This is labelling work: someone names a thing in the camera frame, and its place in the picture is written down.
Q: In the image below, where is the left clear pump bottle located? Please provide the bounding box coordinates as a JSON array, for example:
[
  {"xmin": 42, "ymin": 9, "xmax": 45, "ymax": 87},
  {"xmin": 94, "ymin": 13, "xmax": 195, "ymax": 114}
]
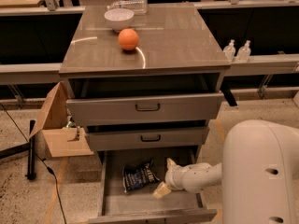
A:
[{"xmin": 223, "ymin": 39, "xmax": 235, "ymax": 62}]

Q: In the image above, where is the white bowl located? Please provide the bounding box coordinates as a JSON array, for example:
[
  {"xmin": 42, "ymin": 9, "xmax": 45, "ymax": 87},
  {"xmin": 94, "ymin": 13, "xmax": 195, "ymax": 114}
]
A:
[{"xmin": 104, "ymin": 8, "xmax": 135, "ymax": 32}]

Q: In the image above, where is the grey drawer cabinet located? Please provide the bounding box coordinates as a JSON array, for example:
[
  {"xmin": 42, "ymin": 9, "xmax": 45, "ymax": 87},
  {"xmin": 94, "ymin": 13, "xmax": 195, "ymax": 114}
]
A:
[{"xmin": 59, "ymin": 2, "xmax": 232, "ymax": 224}]

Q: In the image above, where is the clear pump bottle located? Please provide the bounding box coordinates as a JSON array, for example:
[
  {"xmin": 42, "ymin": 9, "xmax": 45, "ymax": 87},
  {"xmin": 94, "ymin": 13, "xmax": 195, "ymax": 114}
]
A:
[
  {"xmin": 236, "ymin": 40, "xmax": 251, "ymax": 63},
  {"xmin": 223, "ymin": 39, "xmax": 235, "ymax": 62}
]

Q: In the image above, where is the clear plastic container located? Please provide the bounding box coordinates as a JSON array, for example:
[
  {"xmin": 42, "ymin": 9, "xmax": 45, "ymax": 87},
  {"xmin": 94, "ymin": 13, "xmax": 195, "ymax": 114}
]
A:
[{"xmin": 107, "ymin": 0, "xmax": 147, "ymax": 15}]

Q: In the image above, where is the blue chip bag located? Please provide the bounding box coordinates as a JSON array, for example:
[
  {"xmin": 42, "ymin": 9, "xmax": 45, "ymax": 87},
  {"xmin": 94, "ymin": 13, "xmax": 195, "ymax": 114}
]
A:
[{"xmin": 122, "ymin": 160, "xmax": 160, "ymax": 193}]

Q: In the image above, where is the middle grey drawer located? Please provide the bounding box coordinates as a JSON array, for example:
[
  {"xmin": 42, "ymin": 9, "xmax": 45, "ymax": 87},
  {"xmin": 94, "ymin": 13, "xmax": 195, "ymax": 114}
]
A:
[{"xmin": 86, "ymin": 126, "xmax": 209, "ymax": 151}]

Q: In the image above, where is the right clear pump bottle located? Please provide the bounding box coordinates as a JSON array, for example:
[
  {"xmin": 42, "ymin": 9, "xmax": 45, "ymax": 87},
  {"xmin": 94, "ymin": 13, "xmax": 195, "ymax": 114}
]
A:
[{"xmin": 236, "ymin": 40, "xmax": 251, "ymax": 63}]

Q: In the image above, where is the black floor cable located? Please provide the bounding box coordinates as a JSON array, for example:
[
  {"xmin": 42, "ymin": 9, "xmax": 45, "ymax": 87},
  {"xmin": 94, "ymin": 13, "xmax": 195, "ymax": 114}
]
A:
[{"xmin": 0, "ymin": 102, "xmax": 68, "ymax": 224}]

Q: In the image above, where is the orange ball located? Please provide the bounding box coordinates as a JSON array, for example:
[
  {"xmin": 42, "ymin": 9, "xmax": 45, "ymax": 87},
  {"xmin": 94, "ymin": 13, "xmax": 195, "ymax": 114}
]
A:
[{"xmin": 118, "ymin": 28, "xmax": 139, "ymax": 51}]

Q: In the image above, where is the open cardboard box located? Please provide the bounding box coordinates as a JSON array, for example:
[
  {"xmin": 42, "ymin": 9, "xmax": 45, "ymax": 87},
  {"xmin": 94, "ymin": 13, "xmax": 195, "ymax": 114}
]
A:
[{"xmin": 29, "ymin": 82, "xmax": 93, "ymax": 157}]

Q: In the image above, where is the black stand base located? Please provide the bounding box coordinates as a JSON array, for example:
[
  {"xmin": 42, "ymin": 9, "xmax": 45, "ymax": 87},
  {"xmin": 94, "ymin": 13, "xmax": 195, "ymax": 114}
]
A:
[{"xmin": 0, "ymin": 126, "xmax": 36, "ymax": 181}]

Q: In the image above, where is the top grey drawer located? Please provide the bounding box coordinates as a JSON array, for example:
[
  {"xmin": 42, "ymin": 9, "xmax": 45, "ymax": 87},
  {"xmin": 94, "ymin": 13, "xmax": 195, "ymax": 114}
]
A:
[{"xmin": 66, "ymin": 93, "xmax": 223, "ymax": 126}]

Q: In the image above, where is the bottom grey drawer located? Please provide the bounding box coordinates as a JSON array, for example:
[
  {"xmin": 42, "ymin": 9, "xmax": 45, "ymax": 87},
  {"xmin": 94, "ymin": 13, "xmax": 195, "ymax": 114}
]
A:
[{"xmin": 88, "ymin": 147, "xmax": 217, "ymax": 224}]

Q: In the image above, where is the grey drawer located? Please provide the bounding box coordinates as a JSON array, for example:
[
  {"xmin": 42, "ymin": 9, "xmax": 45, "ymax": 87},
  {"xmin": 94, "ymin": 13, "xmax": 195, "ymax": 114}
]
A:
[
  {"xmin": 88, "ymin": 147, "xmax": 217, "ymax": 224},
  {"xmin": 66, "ymin": 93, "xmax": 223, "ymax": 126},
  {"xmin": 86, "ymin": 126, "xmax": 209, "ymax": 151}
]

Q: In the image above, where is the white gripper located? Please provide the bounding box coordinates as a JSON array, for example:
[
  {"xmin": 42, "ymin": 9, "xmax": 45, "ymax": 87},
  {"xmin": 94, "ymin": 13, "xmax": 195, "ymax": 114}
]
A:
[{"xmin": 153, "ymin": 158, "xmax": 187, "ymax": 199}]

